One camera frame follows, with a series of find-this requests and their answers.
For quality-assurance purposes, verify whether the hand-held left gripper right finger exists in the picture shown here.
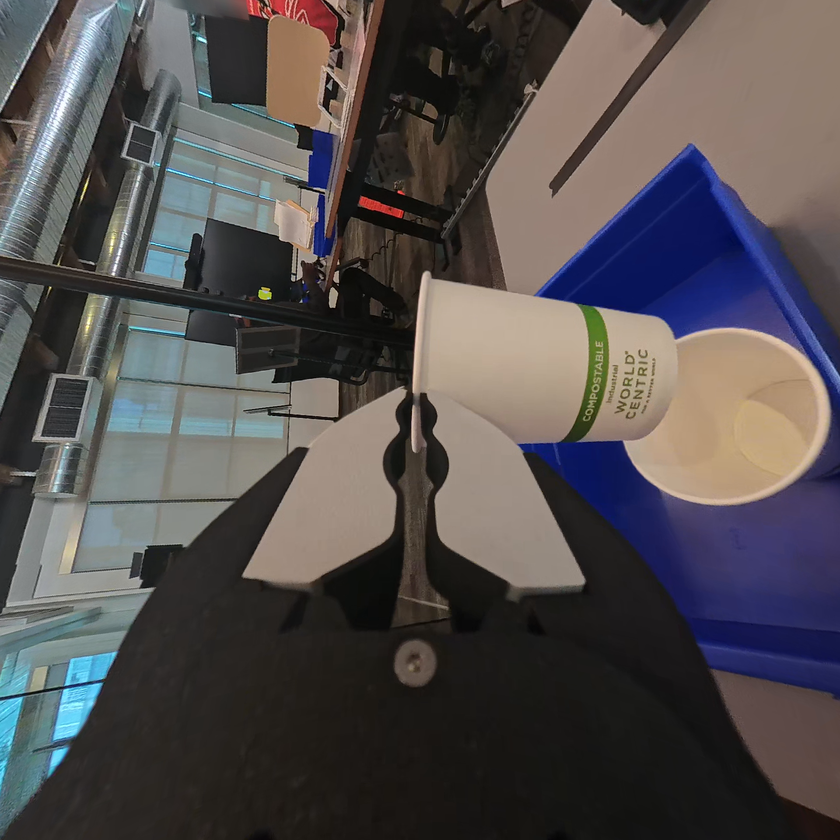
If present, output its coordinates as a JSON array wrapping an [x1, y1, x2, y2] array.
[[420, 392, 588, 634]]

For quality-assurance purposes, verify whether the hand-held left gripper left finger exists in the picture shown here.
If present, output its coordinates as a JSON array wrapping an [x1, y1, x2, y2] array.
[[243, 387, 417, 631]]

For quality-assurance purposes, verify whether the white paper cup green band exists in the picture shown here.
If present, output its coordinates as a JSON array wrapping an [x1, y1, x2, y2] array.
[[410, 270, 679, 455], [622, 328, 833, 507]]

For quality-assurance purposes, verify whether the blue plastic bin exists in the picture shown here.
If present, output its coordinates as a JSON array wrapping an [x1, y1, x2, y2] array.
[[518, 143, 840, 698], [308, 128, 343, 189], [313, 193, 336, 257]]

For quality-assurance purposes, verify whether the grey flat monitor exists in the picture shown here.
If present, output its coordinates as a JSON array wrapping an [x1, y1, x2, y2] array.
[[235, 325, 302, 377]]

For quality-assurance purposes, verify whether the black stand pole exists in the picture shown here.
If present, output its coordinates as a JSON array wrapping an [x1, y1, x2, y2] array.
[[0, 255, 416, 348]]

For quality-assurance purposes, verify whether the large black monitor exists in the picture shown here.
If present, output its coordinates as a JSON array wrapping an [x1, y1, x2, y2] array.
[[184, 218, 295, 343]]

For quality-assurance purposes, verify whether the white paper holder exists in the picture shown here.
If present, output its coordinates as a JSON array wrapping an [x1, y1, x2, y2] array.
[[272, 200, 316, 254]]

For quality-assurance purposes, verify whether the long grey power strip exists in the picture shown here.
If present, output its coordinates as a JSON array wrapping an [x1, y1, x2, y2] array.
[[441, 80, 541, 241]]

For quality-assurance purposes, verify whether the white printed paper sheet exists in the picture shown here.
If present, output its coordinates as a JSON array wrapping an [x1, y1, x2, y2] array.
[[364, 130, 416, 190]]

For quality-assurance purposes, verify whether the wood-edged office desk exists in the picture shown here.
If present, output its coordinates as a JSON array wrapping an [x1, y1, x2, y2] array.
[[323, 0, 387, 291]]

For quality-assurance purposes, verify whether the tan-edged display board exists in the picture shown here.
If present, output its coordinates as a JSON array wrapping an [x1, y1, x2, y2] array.
[[265, 14, 330, 127]]

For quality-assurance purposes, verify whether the black wheeled chair base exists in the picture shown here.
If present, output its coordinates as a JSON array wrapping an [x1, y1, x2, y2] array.
[[387, 0, 526, 146]]

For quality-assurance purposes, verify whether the red printed banner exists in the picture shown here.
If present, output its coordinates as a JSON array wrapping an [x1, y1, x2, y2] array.
[[246, 0, 346, 42]]

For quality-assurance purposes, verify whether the silver ventilation duct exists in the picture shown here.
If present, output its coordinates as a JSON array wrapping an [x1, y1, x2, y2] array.
[[67, 71, 182, 389], [0, 0, 143, 396]]

